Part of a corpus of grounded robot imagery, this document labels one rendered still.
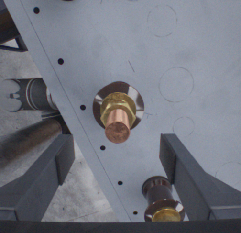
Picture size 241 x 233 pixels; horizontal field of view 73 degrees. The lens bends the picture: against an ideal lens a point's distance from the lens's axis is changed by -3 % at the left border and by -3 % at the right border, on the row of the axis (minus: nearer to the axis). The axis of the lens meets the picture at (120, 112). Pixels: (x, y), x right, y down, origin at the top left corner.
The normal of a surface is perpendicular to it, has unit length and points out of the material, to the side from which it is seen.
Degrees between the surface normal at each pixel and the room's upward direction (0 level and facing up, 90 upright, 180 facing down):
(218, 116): 0
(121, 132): 0
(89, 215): 0
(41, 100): 15
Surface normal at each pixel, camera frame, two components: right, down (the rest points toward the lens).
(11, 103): -0.21, 0.18
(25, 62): 0.00, 0.26
